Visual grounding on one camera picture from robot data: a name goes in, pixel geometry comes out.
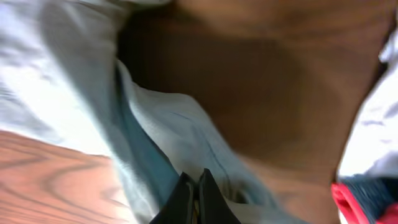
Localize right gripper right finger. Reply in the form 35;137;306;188
198;169;241;224

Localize grey garment with red trim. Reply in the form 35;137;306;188
331;175;397;224

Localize white crumpled garment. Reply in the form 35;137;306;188
337;30;397;177

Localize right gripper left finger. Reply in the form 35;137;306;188
150;172;196;224

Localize khaki green shorts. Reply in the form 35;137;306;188
40;1;299;223

